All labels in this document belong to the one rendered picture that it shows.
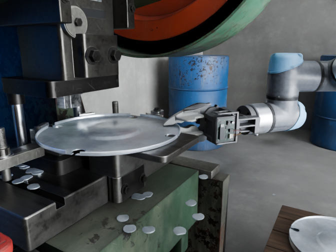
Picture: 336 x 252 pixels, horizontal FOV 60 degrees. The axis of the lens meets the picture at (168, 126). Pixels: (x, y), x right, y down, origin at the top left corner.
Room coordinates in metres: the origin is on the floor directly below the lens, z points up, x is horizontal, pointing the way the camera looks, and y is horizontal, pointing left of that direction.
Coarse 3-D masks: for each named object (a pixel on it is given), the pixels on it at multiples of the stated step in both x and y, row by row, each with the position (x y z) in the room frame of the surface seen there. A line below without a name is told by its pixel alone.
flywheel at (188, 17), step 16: (160, 0) 0.95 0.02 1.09; (176, 0) 0.92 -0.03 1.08; (192, 0) 0.90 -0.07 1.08; (208, 0) 0.83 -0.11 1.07; (224, 0) 0.81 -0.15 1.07; (240, 0) 0.87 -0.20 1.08; (144, 16) 0.98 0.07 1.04; (160, 16) 0.94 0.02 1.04; (176, 16) 0.88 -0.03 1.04; (192, 16) 0.86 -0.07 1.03; (208, 16) 0.83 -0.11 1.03; (224, 16) 0.90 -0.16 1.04; (128, 32) 0.97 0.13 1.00; (144, 32) 0.94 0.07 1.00; (160, 32) 0.91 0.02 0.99; (176, 32) 0.88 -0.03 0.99; (192, 32) 0.90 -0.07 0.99
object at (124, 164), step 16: (176, 144) 0.50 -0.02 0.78; (192, 144) 0.52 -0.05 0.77; (96, 160) 0.54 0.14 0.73; (112, 160) 0.52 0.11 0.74; (128, 160) 0.55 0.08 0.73; (160, 160) 0.44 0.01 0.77; (112, 176) 0.52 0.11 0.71; (128, 176) 0.55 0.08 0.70; (144, 176) 0.58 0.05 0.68; (112, 192) 0.52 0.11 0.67; (128, 192) 0.54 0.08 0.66
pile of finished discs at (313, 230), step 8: (312, 216) 0.91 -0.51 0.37; (320, 216) 0.91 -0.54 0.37; (328, 216) 0.91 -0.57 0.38; (296, 224) 0.87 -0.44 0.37; (304, 224) 0.87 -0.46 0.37; (312, 224) 0.87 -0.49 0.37; (320, 224) 0.87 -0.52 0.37; (328, 224) 0.87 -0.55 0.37; (296, 232) 0.82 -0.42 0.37; (304, 232) 0.82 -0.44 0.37; (312, 232) 0.82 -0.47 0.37; (320, 232) 0.82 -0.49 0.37; (328, 232) 0.82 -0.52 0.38; (296, 240) 0.78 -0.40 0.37; (304, 240) 0.78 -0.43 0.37; (312, 240) 0.78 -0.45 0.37; (320, 240) 0.78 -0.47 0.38; (328, 240) 0.78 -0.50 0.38; (296, 248) 0.74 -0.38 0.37; (304, 248) 0.75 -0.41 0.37; (312, 248) 0.75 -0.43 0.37; (320, 248) 0.75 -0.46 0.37; (328, 248) 0.74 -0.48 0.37
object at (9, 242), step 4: (0, 232) 0.27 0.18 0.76; (0, 236) 0.26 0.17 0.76; (4, 236) 0.26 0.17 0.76; (8, 236) 0.26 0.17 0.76; (0, 240) 0.26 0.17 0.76; (4, 240) 0.25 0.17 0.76; (8, 240) 0.26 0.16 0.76; (0, 244) 0.25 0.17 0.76; (4, 244) 0.25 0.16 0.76; (8, 244) 0.25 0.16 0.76; (12, 244) 0.26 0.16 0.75; (0, 248) 0.24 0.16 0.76; (4, 248) 0.25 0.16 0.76; (8, 248) 0.25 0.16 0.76; (12, 248) 0.26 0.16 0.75
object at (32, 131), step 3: (51, 123) 0.65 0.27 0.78; (51, 126) 0.63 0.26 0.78; (57, 126) 0.63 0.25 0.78; (60, 126) 0.63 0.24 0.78; (30, 129) 0.60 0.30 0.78; (33, 129) 0.60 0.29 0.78; (30, 132) 0.61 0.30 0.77; (33, 132) 0.60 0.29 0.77; (30, 135) 0.61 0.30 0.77; (33, 135) 0.60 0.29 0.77; (33, 138) 0.60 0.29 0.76; (33, 141) 0.60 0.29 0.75; (45, 150) 0.58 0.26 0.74; (48, 150) 0.58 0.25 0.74; (51, 153) 0.57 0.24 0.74; (54, 153) 0.57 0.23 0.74; (57, 153) 0.56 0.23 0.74; (60, 153) 0.56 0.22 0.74
